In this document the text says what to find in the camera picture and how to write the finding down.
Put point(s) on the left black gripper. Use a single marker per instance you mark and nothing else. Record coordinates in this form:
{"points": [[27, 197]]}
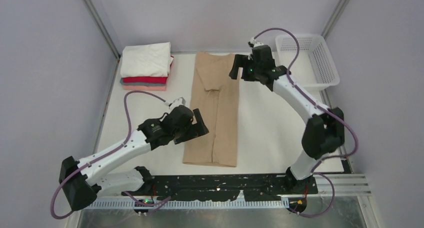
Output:
{"points": [[198, 128]]}

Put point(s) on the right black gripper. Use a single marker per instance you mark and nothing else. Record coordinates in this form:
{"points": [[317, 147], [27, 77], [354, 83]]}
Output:
{"points": [[239, 61]]}

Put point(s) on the beige t-shirt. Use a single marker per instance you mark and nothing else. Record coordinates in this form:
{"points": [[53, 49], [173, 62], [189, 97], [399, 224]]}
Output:
{"points": [[216, 96]]}

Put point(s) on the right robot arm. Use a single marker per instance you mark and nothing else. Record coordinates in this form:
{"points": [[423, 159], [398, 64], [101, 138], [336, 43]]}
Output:
{"points": [[324, 131]]}

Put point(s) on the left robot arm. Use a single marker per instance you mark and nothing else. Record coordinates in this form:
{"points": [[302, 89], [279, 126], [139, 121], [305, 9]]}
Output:
{"points": [[91, 177]]}

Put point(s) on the pink folded t-shirt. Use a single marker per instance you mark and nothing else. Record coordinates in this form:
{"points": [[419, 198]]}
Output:
{"points": [[144, 88]]}

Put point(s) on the white plastic basket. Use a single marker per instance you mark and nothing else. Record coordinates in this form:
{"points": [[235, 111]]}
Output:
{"points": [[314, 68]]}

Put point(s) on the red folded t-shirt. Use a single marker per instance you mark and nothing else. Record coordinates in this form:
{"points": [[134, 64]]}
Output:
{"points": [[145, 79]]}

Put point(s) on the white folded t-shirt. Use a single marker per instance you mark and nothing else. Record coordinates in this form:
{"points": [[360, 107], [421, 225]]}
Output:
{"points": [[151, 60]]}

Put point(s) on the grey folded t-shirt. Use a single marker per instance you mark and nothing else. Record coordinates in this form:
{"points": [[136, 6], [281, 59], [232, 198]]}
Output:
{"points": [[148, 84]]}

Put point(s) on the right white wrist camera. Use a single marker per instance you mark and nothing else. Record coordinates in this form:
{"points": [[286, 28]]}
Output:
{"points": [[253, 43]]}

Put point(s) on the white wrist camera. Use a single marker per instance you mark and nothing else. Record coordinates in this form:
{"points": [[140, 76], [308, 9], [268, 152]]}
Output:
{"points": [[177, 102], [253, 43]]}

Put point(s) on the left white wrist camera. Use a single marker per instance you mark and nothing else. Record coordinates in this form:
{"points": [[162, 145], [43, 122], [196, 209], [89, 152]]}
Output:
{"points": [[177, 102]]}

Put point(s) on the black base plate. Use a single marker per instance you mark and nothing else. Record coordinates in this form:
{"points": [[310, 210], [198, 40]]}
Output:
{"points": [[225, 187]]}

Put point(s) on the aluminium frame rail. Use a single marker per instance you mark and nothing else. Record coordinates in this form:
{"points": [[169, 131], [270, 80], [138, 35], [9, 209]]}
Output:
{"points": [[343, 184]]}

